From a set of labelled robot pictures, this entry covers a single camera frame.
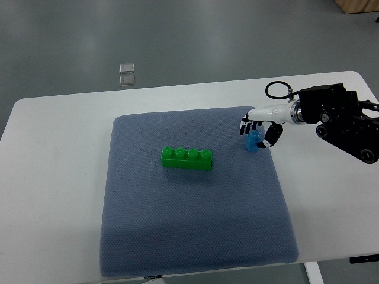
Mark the blue-grey textured mat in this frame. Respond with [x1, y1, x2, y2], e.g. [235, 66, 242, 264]
[100, 106, 299, 277]

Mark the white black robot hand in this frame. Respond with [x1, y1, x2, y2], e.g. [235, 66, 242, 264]
[239, 101, 299, 149]

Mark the green four-stud toy block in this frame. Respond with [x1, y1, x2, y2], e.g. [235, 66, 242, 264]
[160, 147, 213, 171]

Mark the blue toy block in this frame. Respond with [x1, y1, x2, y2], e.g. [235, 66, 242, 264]
[245, 130, 262, 152]

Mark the black cable loop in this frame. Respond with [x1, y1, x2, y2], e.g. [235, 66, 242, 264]
[265, 81, 298, 103]

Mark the white table leg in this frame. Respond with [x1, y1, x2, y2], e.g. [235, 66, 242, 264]
[304, 262, 324, 284]

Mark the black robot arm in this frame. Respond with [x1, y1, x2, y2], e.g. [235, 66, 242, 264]
[296, 83, 378, 164]

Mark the wooden box corner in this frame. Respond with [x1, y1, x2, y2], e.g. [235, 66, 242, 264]
[335, 0, 378, 14]

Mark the black table control panel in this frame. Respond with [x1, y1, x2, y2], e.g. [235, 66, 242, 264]
[349, 254, 379, 264]

